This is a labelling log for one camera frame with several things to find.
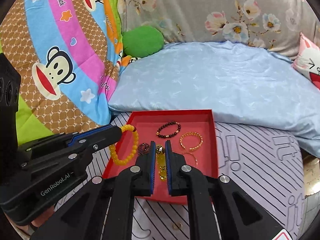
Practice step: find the cartoon monkey blanket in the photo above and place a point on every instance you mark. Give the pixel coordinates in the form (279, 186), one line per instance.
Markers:
(62, 55)

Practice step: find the light blue pillow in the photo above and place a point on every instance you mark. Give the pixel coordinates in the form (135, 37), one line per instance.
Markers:
(200, 80)

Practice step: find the green pillow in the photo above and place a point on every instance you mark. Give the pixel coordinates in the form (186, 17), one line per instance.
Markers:
(142, 41)

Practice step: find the red cardboard box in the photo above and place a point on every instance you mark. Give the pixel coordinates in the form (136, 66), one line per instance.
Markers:
(150, 123)

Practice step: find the pink cartoon face cushion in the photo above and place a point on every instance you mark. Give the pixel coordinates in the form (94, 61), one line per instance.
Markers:
(307, 57)

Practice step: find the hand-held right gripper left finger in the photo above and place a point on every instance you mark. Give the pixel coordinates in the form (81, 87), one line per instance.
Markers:
(151, 170)

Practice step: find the grey floral pillow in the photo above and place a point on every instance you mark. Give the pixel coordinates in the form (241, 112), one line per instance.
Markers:
(200, 10)

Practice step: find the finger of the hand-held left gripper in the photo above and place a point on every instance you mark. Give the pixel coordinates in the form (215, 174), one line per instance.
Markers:
(95, 131)
(75, 162)

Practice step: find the grey striped bed sheet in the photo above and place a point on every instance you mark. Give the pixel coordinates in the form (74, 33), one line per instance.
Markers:
(250, 167)

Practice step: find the thin gold bangle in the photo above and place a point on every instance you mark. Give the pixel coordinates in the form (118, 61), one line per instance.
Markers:
(195, 158)

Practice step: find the person's left hand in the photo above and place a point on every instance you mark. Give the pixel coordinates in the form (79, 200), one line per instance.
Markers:
(43, 217)

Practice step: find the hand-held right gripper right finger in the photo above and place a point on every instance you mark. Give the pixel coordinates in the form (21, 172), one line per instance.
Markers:
(169, 170)

